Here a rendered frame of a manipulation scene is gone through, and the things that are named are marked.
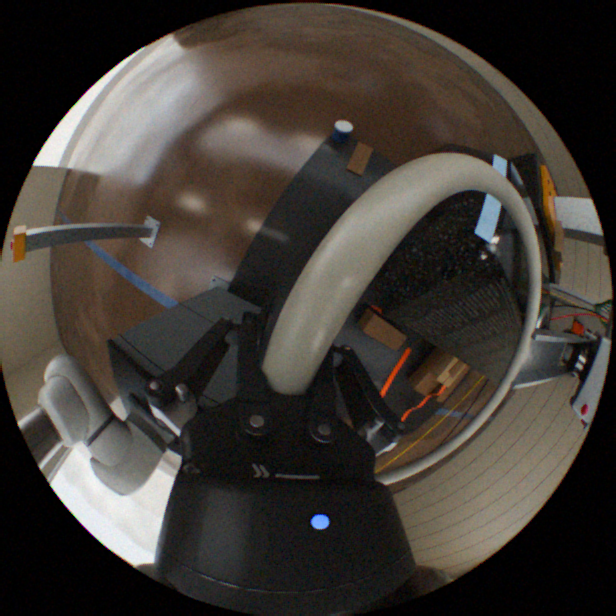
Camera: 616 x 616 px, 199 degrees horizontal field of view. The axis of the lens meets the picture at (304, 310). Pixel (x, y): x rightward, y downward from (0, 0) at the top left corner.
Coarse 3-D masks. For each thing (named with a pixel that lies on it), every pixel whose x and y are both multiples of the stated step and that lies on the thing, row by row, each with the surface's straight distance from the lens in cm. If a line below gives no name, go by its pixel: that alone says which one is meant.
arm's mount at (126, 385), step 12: (108, 348) 57; (120, 348) 53; (120, 360) 52; (132, 360) 50; (120, 372) 57; (132, 372) 49; (144, 372) 47; (120, 384) 64; (132, 384) 54; (144, 384) 47; (120, 396) 73; (132, 396) 60; (144, 396) 52; (144, 408) 59; (204, 408) 42
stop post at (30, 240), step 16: (80, 224) 127; (96, 224) 130; (112, 224) 136; (128, 224) 144; (144, 224) 163; (160, 224) 148; (16, 240) 113; (32, 240) 116; (48, 240) 118; (64, 240) 120; (80, 240) 124; (144, 240) 160; (16, 256) 116
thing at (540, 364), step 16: (544, 336) 48; (560, 336) 60; (576, 336) 85; (528, 352) 53; (544, 352) 62; (560, 352) 76; (528, 368) 57; (544, 368) 68; (560, 368) 82; (512, 384) 47; (528, 384) 53
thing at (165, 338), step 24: (216, 288) 112; (168, 312) 76; (192, 312) 80; (216, 312) 85; (240, 312) 93; (120, 336) 63; (144, 336) 63; (168, 336) 64; (192, 336) 66; (144, 360) 55; (168, 360) 56; (216, 384) 52
